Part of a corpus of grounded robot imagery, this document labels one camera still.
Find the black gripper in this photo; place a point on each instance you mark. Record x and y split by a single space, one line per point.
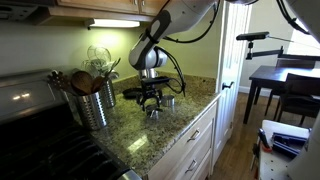
151 90

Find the medium steel measuring cup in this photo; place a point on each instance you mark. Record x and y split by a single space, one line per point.
152 115

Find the black cast iron skillet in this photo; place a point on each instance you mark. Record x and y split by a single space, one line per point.
131 93

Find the small perforated steel utensil holder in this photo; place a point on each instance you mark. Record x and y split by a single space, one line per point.
109 93

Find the metal ladle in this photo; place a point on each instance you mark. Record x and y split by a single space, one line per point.
113 75

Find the small wooden spoon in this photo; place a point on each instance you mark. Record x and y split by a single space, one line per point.
97 84

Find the large perforated steel utensil holder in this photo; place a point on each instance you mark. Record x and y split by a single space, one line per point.
92 111

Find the white base cabinet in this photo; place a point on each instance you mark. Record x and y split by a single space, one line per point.
196 156

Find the large wooden spoon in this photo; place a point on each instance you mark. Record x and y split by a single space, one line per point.
82 82

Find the white panel door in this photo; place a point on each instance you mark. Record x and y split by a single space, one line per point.
228 113

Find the under cabinet light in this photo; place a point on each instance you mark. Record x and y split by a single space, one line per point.
114 23

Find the dark slotted wooden spatula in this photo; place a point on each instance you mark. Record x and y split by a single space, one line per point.
58 81

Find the red black hand tool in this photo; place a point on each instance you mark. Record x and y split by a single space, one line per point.
264 141

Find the dark wooden table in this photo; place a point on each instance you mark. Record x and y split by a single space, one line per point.
271 74

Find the black steel stove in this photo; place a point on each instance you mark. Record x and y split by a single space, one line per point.
33 146

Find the white perforated cart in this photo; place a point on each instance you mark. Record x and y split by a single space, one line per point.
273 166

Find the blue black box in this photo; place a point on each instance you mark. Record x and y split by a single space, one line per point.
288 143

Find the dark wooden chair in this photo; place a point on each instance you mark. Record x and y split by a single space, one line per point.
300 95
295 63

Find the bright window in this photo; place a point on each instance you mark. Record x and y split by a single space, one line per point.
305 49

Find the grey range hood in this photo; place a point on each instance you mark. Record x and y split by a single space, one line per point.
13 12

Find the white grey foreground column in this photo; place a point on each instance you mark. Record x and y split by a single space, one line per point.
308 160

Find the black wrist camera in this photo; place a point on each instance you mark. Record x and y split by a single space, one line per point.
156 80

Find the wooden wall cabinet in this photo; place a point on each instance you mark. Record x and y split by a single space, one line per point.
100 6

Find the black bar camera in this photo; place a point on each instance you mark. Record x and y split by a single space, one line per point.
252 36

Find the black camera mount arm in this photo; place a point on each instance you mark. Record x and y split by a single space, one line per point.
266 52

